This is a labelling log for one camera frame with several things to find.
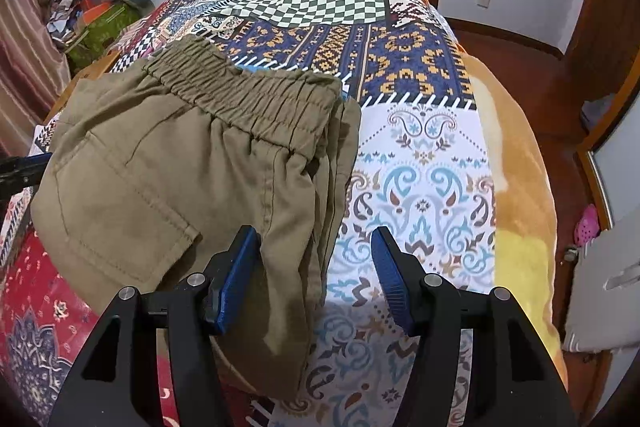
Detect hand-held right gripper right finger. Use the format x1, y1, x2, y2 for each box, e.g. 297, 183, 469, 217
370, 226, 578, 427

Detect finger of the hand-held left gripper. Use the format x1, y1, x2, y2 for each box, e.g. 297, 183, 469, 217
0, 152, 53, 188

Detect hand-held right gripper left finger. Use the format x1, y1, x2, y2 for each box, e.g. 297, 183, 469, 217
47, 225, 261, 427

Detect olive green pants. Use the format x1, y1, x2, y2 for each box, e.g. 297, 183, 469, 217
30, 36, 362, 403

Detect striped brown curtain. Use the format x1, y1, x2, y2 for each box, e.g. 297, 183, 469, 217
0, 0, 71, 158

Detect orange fleece blanket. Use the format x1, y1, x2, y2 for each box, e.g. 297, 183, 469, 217
415, 0, 569, 389

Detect patchwork patterned bedspread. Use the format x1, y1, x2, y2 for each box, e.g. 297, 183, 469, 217
0, 0, 498, 427

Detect green patterned bag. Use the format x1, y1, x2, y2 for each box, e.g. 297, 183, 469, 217
65, 2, 143, 68

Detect pink slipper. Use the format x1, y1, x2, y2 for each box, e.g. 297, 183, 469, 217
574, 204, 599, 245

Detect wooden wardrobe with heart doors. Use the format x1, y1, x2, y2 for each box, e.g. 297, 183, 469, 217
565, 0, 640, 228

